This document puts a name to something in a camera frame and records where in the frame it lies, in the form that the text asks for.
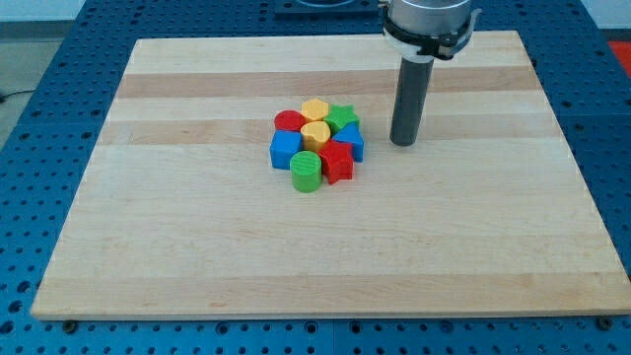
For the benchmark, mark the red star block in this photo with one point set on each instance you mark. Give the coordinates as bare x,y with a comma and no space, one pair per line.
337,161

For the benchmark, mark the green star block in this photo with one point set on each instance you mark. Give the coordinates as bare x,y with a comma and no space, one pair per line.
339,117

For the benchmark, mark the green cylinder block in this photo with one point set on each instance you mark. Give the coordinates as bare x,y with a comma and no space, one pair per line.
305,168

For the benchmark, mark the yellow heart block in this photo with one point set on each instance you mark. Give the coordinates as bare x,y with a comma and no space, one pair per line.
315,135

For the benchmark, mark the blue cube block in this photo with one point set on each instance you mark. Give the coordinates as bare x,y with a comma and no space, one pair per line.
284,145

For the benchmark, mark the blue triangle block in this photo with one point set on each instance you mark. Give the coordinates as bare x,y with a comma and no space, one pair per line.
351,134

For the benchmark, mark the red cylinder block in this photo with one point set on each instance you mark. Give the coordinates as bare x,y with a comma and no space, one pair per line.
289,120

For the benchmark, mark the yellow hexagon block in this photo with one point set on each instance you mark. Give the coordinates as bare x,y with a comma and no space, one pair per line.
314,110

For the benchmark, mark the light wooden board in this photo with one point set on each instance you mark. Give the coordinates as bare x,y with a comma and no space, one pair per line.
180,216

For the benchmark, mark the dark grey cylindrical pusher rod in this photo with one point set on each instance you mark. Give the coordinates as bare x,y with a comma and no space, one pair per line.
411,91

